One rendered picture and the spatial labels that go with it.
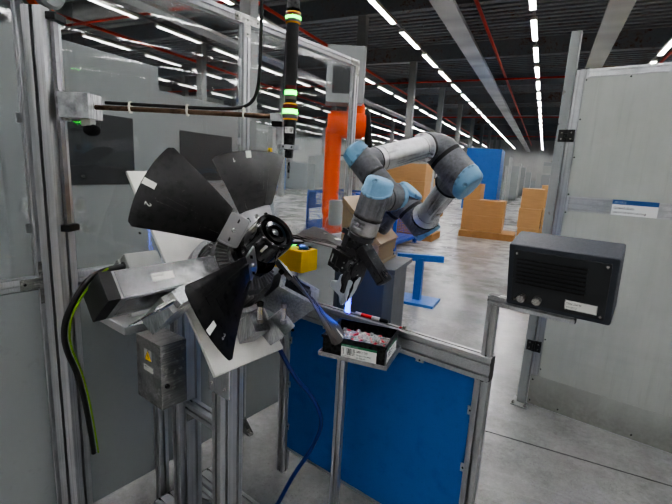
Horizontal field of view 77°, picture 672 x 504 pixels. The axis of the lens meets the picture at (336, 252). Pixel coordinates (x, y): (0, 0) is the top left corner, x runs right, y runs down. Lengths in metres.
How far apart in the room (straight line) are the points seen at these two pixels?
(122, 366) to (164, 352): 0.51
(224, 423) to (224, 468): 0.16
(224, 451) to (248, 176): 0.87
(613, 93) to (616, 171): 0.40
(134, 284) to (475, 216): 9.59
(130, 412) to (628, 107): 2.77
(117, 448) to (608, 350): 2.51
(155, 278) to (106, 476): 1.17
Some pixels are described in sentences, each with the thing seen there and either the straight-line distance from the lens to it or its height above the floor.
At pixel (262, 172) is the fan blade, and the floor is 1.38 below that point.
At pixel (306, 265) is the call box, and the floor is 1.01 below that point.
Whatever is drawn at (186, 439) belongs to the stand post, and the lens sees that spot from 1.72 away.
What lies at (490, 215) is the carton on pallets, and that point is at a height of 0.53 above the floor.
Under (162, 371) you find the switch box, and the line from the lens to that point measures 1.47.
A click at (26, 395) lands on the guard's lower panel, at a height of 0.60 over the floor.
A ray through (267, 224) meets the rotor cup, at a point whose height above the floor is 1.24.
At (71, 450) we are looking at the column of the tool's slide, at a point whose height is 0.43.
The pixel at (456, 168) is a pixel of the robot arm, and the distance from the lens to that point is 1.45.
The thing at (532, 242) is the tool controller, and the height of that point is 1.24.
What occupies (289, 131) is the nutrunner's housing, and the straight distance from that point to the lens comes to 1.26.
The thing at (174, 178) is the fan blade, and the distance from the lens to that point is 1.16.
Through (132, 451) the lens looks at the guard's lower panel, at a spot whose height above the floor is 0.19.
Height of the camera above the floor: 1.40
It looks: 11 degrees down
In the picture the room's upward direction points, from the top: 3 degrees clockwise
